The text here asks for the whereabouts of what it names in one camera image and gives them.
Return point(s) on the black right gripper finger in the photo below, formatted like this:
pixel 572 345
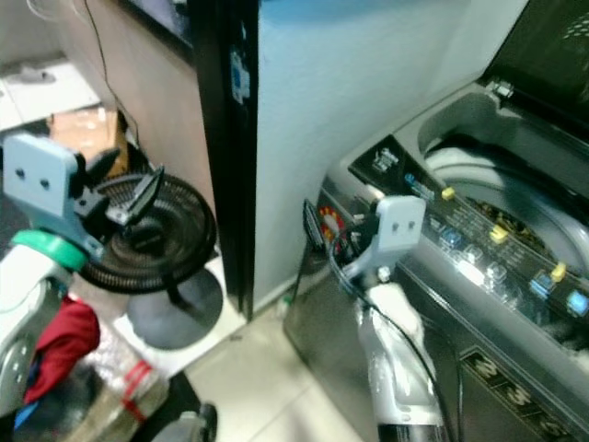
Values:
pixel 312 226

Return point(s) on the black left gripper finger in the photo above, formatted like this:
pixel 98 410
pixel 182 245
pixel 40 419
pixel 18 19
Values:
pixel 150 189
pixel 127 214

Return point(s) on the grey top-load washing machine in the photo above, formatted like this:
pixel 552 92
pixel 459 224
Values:
pixel 350 368

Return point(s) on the dark washing machine lid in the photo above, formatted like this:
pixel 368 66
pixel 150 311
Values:
pixel 552 55

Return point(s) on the brown cardboard box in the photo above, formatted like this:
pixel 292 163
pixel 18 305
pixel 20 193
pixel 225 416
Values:
pixel 87 129

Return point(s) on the black floor fan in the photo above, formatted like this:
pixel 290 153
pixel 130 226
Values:
pixel 193 249

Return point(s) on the brown wooden cabinet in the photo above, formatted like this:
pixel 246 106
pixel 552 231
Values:
pixel 156 110

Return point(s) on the pale stone slab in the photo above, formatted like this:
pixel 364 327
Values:
pixel 235 308

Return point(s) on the grey slipper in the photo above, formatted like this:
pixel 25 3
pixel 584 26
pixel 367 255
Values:
pixel 37 75

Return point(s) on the blue white sticker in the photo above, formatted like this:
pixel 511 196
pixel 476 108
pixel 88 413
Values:
pixel 240 76

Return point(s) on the red garment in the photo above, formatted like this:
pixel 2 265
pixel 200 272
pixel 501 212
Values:
pixel 64 345

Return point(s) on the black countertop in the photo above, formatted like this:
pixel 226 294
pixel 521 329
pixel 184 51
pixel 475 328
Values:
pixel 161 23

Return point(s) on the clear plastic bag red tape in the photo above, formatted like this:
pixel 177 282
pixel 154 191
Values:
pixel 120 387

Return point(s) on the grey robot foot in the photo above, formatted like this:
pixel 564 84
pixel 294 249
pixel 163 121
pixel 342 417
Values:
pixel 193 428

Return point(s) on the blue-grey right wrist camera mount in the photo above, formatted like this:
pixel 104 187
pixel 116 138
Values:
pixel 400 226

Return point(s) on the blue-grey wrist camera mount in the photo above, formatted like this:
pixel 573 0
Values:
pixel 400 226
pixel 41 180

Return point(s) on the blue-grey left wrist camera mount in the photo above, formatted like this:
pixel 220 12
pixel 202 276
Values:
pixel 41 180

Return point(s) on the black tall door frame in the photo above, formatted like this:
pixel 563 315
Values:
pixel 212 184

